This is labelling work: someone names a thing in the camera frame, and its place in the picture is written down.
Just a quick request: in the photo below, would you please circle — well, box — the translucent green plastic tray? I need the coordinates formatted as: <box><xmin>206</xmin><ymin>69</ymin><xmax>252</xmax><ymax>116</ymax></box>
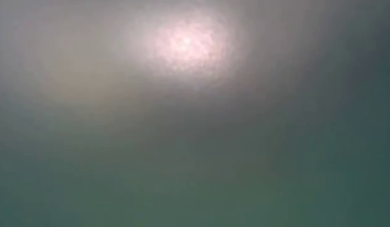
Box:
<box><xmin>0</xmin><ymin>0</ymin><xmax>390</xmax><ymax>227</ymax></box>

